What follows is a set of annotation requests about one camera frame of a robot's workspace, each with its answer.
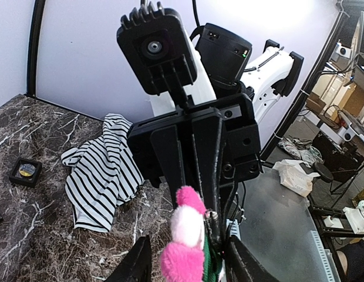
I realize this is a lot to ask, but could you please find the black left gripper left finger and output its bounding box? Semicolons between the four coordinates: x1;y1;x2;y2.
105;235;152;282

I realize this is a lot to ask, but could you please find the black white striped garment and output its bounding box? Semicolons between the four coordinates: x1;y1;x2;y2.
61;113;144;233

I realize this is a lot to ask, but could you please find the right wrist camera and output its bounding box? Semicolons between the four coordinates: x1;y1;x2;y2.
117;2;197;109

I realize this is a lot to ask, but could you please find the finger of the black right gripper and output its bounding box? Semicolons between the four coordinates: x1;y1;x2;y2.
191;108;223;247
149;122;186;209

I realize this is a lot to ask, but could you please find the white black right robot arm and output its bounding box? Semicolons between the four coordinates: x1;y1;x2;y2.
117;15;304;245

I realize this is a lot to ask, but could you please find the pink flower brooch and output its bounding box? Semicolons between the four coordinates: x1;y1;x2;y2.
160;186;225;281

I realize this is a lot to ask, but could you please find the black right frame post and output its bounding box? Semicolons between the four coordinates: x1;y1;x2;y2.
25;0;46;98

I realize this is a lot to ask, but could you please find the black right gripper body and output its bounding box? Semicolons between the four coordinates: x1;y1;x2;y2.
127;93;261;188

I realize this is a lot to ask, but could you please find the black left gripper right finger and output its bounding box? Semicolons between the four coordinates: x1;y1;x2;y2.
224;235;278;282

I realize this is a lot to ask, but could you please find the round yellow grey brooch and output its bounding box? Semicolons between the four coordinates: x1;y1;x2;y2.
18;163;36;177

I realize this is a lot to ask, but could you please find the black display box right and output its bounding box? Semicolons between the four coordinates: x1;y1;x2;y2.
9;157;42;188

